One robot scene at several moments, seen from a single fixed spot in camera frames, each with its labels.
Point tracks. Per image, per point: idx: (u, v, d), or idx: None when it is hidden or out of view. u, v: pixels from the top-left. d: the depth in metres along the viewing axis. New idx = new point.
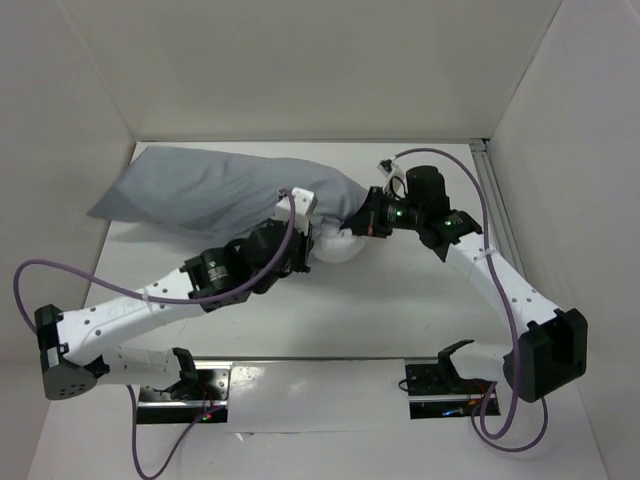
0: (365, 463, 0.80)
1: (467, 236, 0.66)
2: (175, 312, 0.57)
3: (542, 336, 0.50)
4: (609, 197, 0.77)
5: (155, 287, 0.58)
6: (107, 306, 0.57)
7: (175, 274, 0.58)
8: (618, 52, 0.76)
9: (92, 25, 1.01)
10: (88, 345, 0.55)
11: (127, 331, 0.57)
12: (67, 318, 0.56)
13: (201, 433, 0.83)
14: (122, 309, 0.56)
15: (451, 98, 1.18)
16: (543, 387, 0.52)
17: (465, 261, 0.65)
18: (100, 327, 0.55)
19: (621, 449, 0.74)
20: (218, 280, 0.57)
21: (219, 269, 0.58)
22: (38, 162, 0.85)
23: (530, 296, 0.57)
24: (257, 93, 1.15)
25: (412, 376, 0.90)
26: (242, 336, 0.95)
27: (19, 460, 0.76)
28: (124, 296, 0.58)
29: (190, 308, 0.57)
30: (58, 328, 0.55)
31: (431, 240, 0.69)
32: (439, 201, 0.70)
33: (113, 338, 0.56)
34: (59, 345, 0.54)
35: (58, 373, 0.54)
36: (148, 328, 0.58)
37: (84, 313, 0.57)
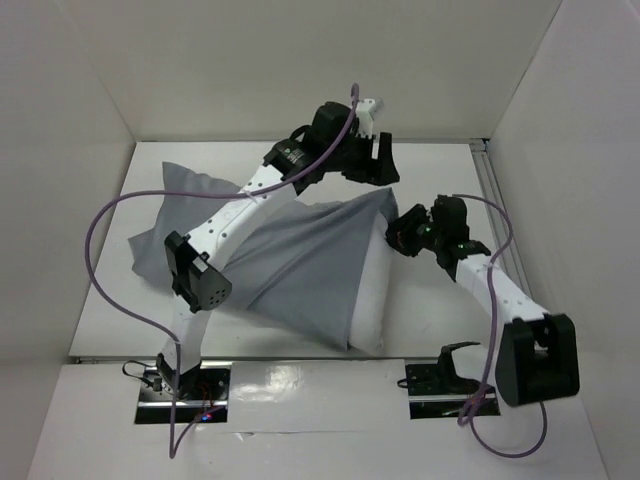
0: (366, 463, 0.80)
1: (472, 256, 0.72)
2: (276, 198, 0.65)
3: (524, 328, 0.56)
4: (609, 197, 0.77)
5: (252, 185, 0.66)
6: (221, 214, 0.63)
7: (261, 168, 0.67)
8: (619, 52, 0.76)
9: (92, 25, 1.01)
10: (221, 247, 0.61)
11: (244, 228, 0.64)
12: (193, 235, 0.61)
13: (201, 433, 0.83)
14: (234, 210, 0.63)
15: (451, 98, 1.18)
16: (525, 383, 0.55)
17: (469, 273, 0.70)
18: (224, 230, 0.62)
19: (622, 448, 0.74)
20: (298, 160, 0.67)
21: (295, 152, 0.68)
22: (38, 161, 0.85)
23: (521, 300, 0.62)
24: (257, 92, 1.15)
25: (412, 377, 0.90)
26: (241, 336, 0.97)
27: (20, 459, 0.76)
28: (228, 203, 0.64)
29: (287, 190, 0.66)
30: (191, 244, 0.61)
31: (444, 260, 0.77)
32: (457, 228, 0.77)
33: (237, 236, 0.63)
34: (200, 254, 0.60)
35: (214, 278, 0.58)
36: (257, 222, 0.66)
37: (204, 227, 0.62)
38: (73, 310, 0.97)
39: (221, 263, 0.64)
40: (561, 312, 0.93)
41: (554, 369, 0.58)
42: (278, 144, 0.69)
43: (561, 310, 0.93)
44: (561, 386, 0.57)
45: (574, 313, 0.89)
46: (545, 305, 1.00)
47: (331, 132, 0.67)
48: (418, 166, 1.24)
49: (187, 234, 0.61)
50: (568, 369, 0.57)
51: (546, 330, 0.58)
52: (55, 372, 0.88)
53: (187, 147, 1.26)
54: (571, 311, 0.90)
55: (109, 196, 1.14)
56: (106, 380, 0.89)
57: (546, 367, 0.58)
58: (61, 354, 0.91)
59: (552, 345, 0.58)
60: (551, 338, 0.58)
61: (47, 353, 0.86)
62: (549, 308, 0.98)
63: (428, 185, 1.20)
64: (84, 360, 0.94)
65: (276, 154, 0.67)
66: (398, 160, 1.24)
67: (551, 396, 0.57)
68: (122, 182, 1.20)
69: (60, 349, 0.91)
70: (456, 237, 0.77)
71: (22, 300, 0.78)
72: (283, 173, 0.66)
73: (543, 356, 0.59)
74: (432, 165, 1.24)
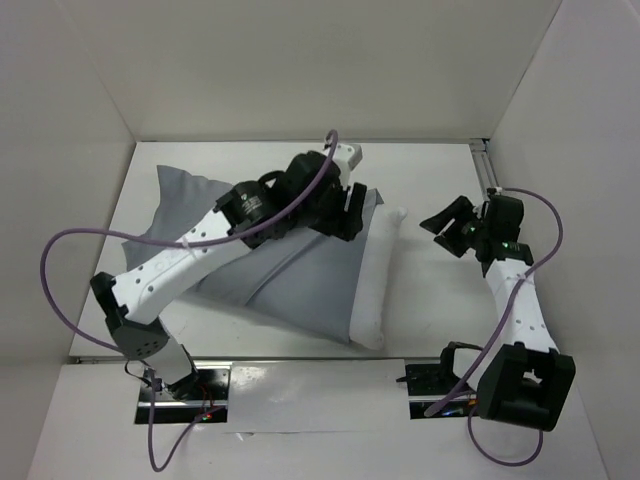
0: (366, 463, 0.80)
1: (511, 259, 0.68)
2: (218, 253, 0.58)
3: (520, 354, 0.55)
4: (608, 198, 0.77)
5: (194, 232, 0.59)
6: (153, 262, 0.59)
7: (210, 215, 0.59)
8: (619, 51, 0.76)
9: (91, 25, 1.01)
10: (145, 302, 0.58)
11: (178, 281, 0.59)
12: (119, 282, 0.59)
13: (201, 433, 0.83)
14: (165, 262, 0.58)
15: (451, 98, 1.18)
16: (500, 400, 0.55)
17: (498, 277, 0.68)
18: (150, 282, 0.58)
19: (622, 448, 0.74)
20: (255, 210, 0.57)
21: (252, 200, 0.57)
22: (37, 161, 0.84)
23: (533, 326, 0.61)
24: (258, 92, 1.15)
25: (412, 376, 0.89)
26: (242, 336, 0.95)
27: (20, 460, 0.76)
28: (165, 250, 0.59)
29: (233, 246, 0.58)
30: (114, 292, 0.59)
31: (482, 252, 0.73)
32: (504, 226, 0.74)
33: (167, 290, 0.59)
34: (119, 305, 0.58)
35: (125, 333, 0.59)
36: (199, 272, 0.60)
37: (132, 275, 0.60)
38: (73, 310, 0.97)
39: (147, 317, 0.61)
40: (560, 311, 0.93)
41: (538, 399, 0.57)
42: (238, 186, 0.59)
43: (560, 309, 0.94)
44: (536, 418, 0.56)
45: (574, 312, 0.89)
46: (545, 304, 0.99)
47: (303, 183, 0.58)
48: (418, 166, 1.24)
49: (113, 280, 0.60)
50: (553, 405, 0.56)
51: (547, 365, 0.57)
52: (55, 371, 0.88)
53: (187, 147, 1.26)
54: (571, 310, 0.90)
55: (109, 196, 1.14)
56: (106, 380, 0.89)
57: (534, 395, 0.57)
58: (61, 354, 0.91)
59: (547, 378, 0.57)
60: (548, 370, 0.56)
61: (47, 354, 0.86)
62: (550, 307, 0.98)
63: (428, 185, 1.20)
64: (84, 360, 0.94)
65: (231, 199, 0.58)
66: (397, 160, 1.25)
67: (524, 423, 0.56)
68: (121, 182, 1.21)
69: (60, 349, 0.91)
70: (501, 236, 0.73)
71: (21, 299, 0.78)
72: (233, 224, 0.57)
73: (533, 385, 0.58)
74: (432, 165, 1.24)
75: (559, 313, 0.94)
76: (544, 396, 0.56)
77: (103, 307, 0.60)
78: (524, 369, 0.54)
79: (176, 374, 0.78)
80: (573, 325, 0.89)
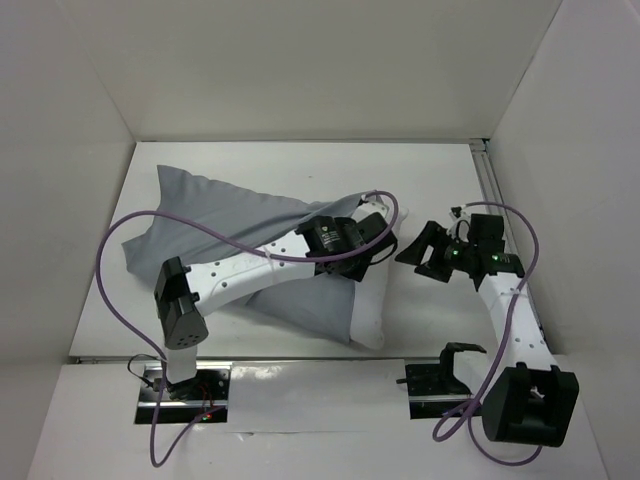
0: (366, 463, 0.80)
1: (504, 274, 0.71)
2: (293, 268, 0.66)
3: (522, 373, 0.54)
4: (608, 198, 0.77)
5: (274, 247, 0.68)
6: (231, 262, 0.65)
7: (293, 236, 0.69)
8: (619, 51, 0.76)
9: (91, 25, 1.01)
10: (214, 295, 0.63)
11: (246, 285, 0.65)
12: (194, 271, 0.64)
13: (201, 433, 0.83)
14: (245, 264, 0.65)
15: (451, 98, 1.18)
16: (508, 424, 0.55)
17: (492, 293, 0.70)
18: (225, 279, 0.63)
19: (621, 448, 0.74)
20: (330, 243, 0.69)
21: (329, 234, 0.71)
22: (37, 161, 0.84)
23: (533, 344, 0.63)
24: (258, 92, 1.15)
25: (412, 376, 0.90)
26: (241, 336, 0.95)
27: (19, 460, 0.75)
28: (244, 254, 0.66)
29: (304, 266, 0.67)
30: (188, 279, 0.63)
31: (474, 266, 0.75)
32: (491, 238, 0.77)
33: (236, 290, 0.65)
34: (191, 291, 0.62)
35: (187, 320, 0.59)
36: (261, 284, 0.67)
37: (208, 267, 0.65)
38: (73, 310, 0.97)
39: (209, 311, 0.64)
40: (560, 311, 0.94)
41: (543, 416, 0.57)
42: (317, 220, 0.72)
43: (560, 309, 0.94)
44: (544, 435, 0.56)
45: (574, 312, 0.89)
46: (545, 304, 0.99)
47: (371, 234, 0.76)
48: (418, 166, 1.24)
49: (188, 267, 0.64)
50: (558, 421, 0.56)
51: (549, 382, 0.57)
52: (55, 372, 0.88)
53: (186, 147, 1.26)
54: (571, 310, 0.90)
55: (109, 196, 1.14)
56: (106, 380, 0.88)
57: (538, 413, 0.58)
58: (61, 354, 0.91)
59: (551, 394, 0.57)
60: (552, 388, 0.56)
61: (47, 354, 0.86)
62: (550, 308, 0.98)
63: (428, 185, 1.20)
64: (84, 360, 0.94)
65: (311, 228, 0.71)
66: (397, 160, 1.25)
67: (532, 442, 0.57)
68: (121, 182, 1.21)
69: (60, 349, 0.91)
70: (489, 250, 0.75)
71: (21, 299, 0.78)
72: (310, 249, 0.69)
73: (538, 402, 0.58)
74: (432, 165, 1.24)
75: (559, 313, 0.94)
76: (549, 413, 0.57)
77: (170, 290, 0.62)
78: (527, 390, 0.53)
79: (177, 374, 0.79)
80: (573, 325, 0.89)
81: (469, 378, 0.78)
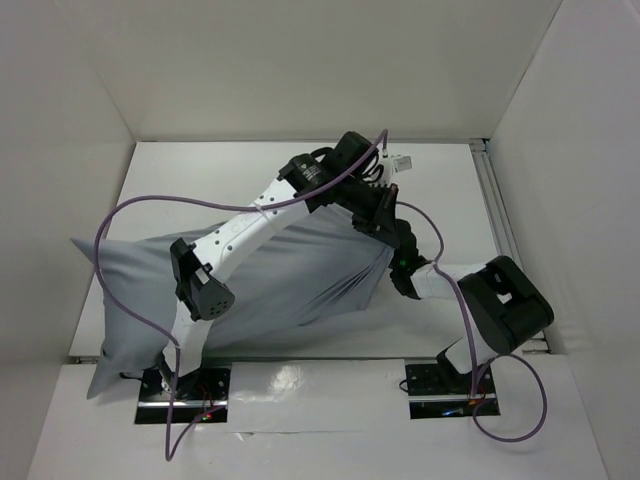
0: (366, 463, 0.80)
1: (418, 269, 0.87)
2: (287, 213, 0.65)
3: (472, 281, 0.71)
4: (609, 199, 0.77)
5: (263, 199, 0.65)
6: (229, 225, 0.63)
7: (276, 183, 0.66)
8: (619, 52, 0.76)
9: (91, 24, 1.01)
10: (224, 260, 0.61)
11: (251, 242, 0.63)
12: (198, 244, 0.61)
13: (201, 433, 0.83)
14: (242, 224, 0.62)
15: (451, 98, 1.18)
16: (509, 326, 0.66)
17: (422, 278, 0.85)
18: (230, 242, 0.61)
19: (621, 448, 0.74)
20: (314, 177, 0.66)
21: (312, 169, 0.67)
22: (38, 162, 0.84)
23: (463, 267, 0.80)
24: (258, 92, 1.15)
25: (412, 376, 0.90)
26: None
27: (20, 460, 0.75)
28: (238, 215, 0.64)
29: (298, 207, 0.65)
30: (196, 254, 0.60)
31: (400, 282, 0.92)
32: (411, 255, 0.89)
33: (243, 249, 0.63)
34: (202, 264, 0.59)
35: (212, 289, 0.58)
36: (265, 237, 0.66)
37: (210, 237, 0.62)
38: (74, 309, 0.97)
39: (225, 276, 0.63)
40: (560, 313, 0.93)
41: (521, 299, 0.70)
42: (295, 159, 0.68)
43: (560, 310, 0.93)
44: (535, 313, 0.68)
45: (573, 314, 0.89)
46: None
47: (354, 155, 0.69)
48: (418, 166, 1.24)
49: (193, 242, 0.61)
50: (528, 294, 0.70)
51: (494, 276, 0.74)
52: (55, 371, 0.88)
53: (186, 148, 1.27)
54: (570, 312, 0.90)
55: (109, 196, 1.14)
56: None
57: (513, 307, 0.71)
58: (61, 354, 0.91)
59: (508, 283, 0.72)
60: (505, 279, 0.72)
61: (48, 354, 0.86)
62: None
63: (428, 184, 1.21)
64: (84, 360, 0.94)
65: (293, 170, 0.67)
66: None
67: (535, 329, 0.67)
68: (122, 181, 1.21)
69: (60, 349, 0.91)
70: (408, 260, 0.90)
71: (22, 300, 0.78)
72: (297, 190, 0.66)
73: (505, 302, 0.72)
74: (433, 165, 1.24)
75: (559, 315, 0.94)
76: (521, 293, 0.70)
77: (183, 270, 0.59)
78: (480, 285, 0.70)
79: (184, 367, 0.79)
80: (573, 325, 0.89)
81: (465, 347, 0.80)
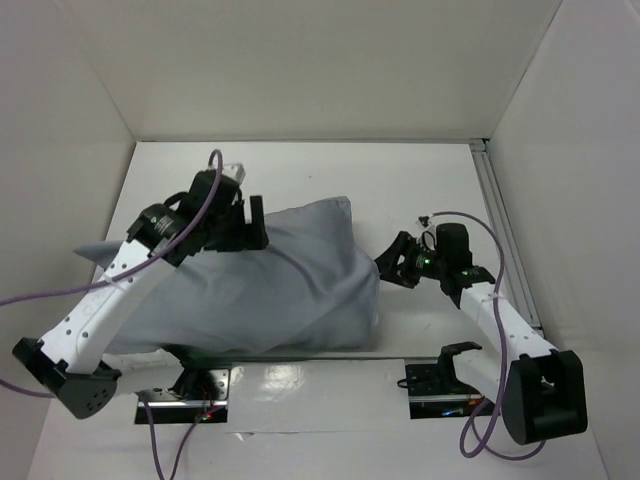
0: (365, 464, 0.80)
1: (478, 284, 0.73)
2: (147, 277, 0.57)
3: (530, 366, 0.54)
4: (609, 198, 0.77)
5: (115, 266, 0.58)
6: (80, 310, 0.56)
7: (126, 246, 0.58)
8: (620, 52, 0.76)
9: (90, 24, 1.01)
10: (81, 353, 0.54)
11: (112, 320, 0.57)
12: (46, 341, 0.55)
13: (201, 433, 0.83)
14: (93, 304, 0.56)
15: (451, 98, 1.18)
16: (533, 421, 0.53)
17: (474, 304, 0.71)
18: (85, 328, 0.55)
19: (622, 449, 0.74)
20: (168, 226, 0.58)
21: (164, 219, 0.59)
22: (37, 162, 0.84)
23: (528, 335, 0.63)
24: (258, 92, 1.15)
25: (412, 376, 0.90)
26: None
27: (20, 459, 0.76)
28: (90, 292, 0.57)
29: (157, 267, 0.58)
30: (46, 353, 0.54)
31: (448, 285, 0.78)
32: (461, 255, 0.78)
33: (103, 333, 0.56)
34: (54, 363, 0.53)
35: (70, 389, 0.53)
36: (132, 305, 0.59)
37: (61, 328, 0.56)
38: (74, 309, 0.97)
39: (89, 365, 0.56)
40: (560, 313, 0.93)
41: (563, 404, 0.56)
42: (146, 211, 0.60)
43: (560, 311, 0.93)
44: (570, 424, 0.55)
45: (573, 314, 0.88)
46: (545, 304, 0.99)
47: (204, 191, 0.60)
48: (417, 166, 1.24)
49: (40, 341, 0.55)
50: (577, 405, 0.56)
51: (553, 366, 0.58)
52: None
53: (186, 148, 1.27)
54: (570, 313, 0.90)
55: (108, 195, 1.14)
56: None
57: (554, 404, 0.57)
58: None
59: (558, 376, 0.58)
60: (557, 371, 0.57)
61: None
62: (549, 308, 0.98)
63: (427, 184, 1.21)
64: None
65: (143, 226, 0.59)
66: (396, 161, 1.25)
67: (562, 435, 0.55)
68: (121, 181, 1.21)
69: None
70: (460, 263, 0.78)
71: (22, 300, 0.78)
72: (151, 248, 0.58)
73: (551, 392, 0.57)
74: (432, 165, 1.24)
75: (560, 315, 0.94)
76: (567, 398, 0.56)
77: (35, 373, 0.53)
78: (538, 377, 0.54)
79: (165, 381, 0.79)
80: (573, 325, 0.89)
81: (473, 379, 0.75)
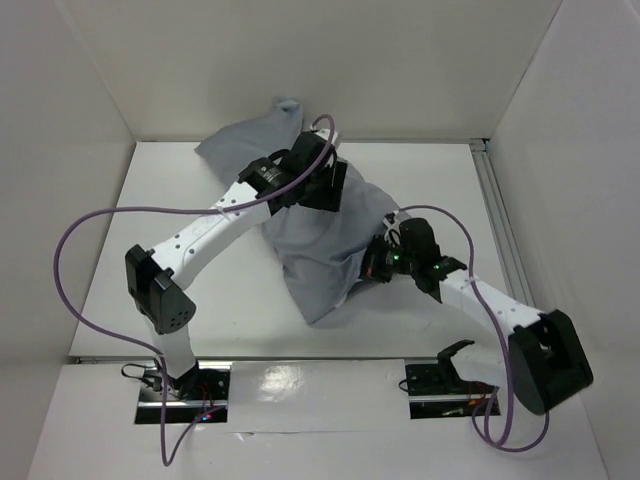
0: (366, 463, 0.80)
1: (451, 275, 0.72)
2: (250, 215, 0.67)
3: (527, 335, 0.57)
4: (609, 198, 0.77)
5: (225, 201, 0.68)
6: (188, 229, 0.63)
7: (235, 186, 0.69)
8: (619, 51, 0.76)
9: (91, 25, 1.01)
10: (187, 265, 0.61)
11: (214, 243, 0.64)
12: (157, 251, 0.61)
13: (201, 433, 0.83)
14: (203, 226, 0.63)
15: (451, 100, 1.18)
16: (546, 389, 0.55)
17: (454, 292, 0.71)
18: (191, 245, 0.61)
19: (622, 448, 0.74)
20: (274, 179, 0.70)
21: (271, 173, 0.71)
22: (38, 162, 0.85)
23: (514, 307, 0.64)
24: (257, 94, 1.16)
25: (412, 376, 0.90)
26: (242, 336, 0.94)
27: (20, 460, 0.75)
28: (199, 218, 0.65)
29: (260, 208, 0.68)
30: (157, 260, 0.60)
31: (425, 285, 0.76)
32: (428, 250, 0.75)
33: (204, 254, 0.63)
34: (163, 268, 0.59)
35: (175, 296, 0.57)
36: (227, 239, 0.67)
37: (170, 242, 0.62)
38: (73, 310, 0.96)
39: (186, 283, 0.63)
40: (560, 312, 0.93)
41: (565, 364, 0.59)
42: (254, 164, 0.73)
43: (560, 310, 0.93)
44: (577, 381, 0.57)
45: (573, 314, 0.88)
46: (545, 304, 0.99)
47: (310, 155, 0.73)
48: (418, 166, 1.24)
49: (151, 248, 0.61)
50: (578, 360, 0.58)
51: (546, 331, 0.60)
52: (55, 372, 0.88)
53: (186, 148, 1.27)
54: (570, 312, 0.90)
55: (109, 195, 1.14)
56: (106, 381, 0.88)
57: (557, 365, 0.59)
58: (61, 355, 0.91)
59: (556, 341, 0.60)
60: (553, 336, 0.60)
61: (47, 354, 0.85)
62: (549, 308, 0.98)
63: (427, 184, 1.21)
64: (84, 360, 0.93)
65: (252, 174, 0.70)
66: (396, 161, 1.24)
67: (571, 393, 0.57)
68: (122, 181, 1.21)
69: (59, 350, 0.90)
70: (430, 258, 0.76)
71: (22, 300, 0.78)
72: (258, 191, 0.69)
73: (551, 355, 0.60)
74: (432, 165, 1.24)
75: None
76: (567, 356, 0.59)
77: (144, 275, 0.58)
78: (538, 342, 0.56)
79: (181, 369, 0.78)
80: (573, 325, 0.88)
81: (480, 376, 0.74)
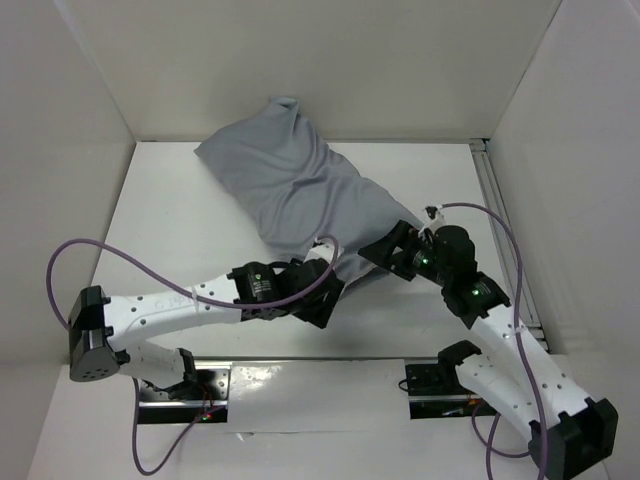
0: (365, 463, 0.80)
1: (493, 309, 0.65)
2: (219, 315, 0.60)
3: (573, 432, 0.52)
4: (609, 198, 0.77)
5: (203, 288, 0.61)
6: (155, 298, 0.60)
7: (222, 279, 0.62)
8: (619, 52, 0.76)
9: (90, 25, 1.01)
10: (132, 333, 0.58)
11: (170, 325, 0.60)
12: (111, 302, 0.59)
13: (200, 433, 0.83)
14: (168, 303, 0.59)
15: (451, 100, 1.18)
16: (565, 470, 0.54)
17: (492, 335, 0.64)
18: (144, 315, 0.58)
19: (622, 449, 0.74)
20: (260, 292, 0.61)
21: (261, 283, 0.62)
22: (38, 162, 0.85)
23: (561, 383, 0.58)
24: (257, 94, 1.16)
25: (412, 376, 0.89)
26: (242, 336, 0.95)
27: (20, 460, 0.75)
28: (171, 291, 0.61)
29: (231, 312, 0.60)
30: (104, 310, 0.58)
31: (457, 307, 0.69)
32: (466, 270, 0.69)
33: (156, 330, 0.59)
34: (105, 326, 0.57)
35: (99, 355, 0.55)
36: (189, 326, 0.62)
37: (128, 301, 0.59)
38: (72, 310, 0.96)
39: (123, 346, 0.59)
40: (560, 313, 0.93)
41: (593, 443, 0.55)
42: (252, 265, 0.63)
43: (561, 310, 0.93)
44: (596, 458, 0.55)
45: (574, 314, 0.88)
46: (545, 304, 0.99)
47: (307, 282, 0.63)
48: (417, 165, 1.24)
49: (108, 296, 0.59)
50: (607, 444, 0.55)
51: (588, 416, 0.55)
52: (55, 372, 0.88)
53: (186, 148, 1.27)
54: (570, 313, 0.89)
55: (108, 195, 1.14)
56: (106, 381, 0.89)
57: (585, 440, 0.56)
58: (61, 355, 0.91)
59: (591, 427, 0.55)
60: (593, 424, 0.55)
61: (47, 354, 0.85)
62: (550, 308, 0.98)
63: (427, 184, 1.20)
64: None
65: (245, 274, 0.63)
66: (395, 161, 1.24)
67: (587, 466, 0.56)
68: (122, 181, 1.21)
69: (59, 350, 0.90)
70: (466, 280, 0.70)
71: (22, 300, 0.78)
72: (239, 295, 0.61)
73: None
74: (432, 165, 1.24)
75: (559, 315, 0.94)
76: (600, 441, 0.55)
77: (83, 318, 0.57)
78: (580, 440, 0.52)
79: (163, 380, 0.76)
80: (574, 325, 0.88)
81: (484, 394, 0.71)
